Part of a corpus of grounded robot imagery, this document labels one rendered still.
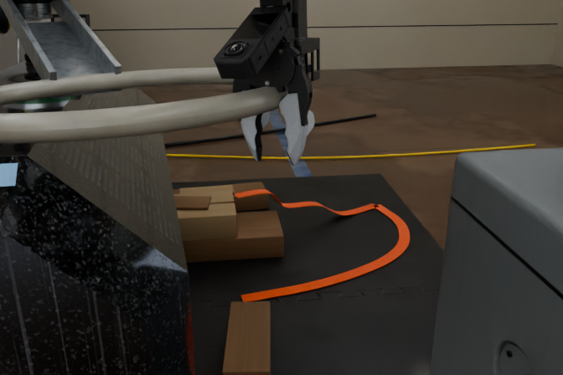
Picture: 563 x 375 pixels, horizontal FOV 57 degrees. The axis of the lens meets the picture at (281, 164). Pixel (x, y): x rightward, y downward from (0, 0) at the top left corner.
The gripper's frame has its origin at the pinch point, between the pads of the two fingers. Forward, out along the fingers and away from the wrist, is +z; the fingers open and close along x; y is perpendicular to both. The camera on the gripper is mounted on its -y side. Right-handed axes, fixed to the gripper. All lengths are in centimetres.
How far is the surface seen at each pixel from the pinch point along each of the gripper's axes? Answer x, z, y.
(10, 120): 16.5, -8.0, -23.0
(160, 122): 4.3, -7.0, -15.6
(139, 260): 27.6, 21.9, 3.4
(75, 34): 61, -13, 28
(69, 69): 51, -8, 16
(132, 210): 34.8, 16.8, 10.7
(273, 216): 66, 67, 124
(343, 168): 70, 74, 220
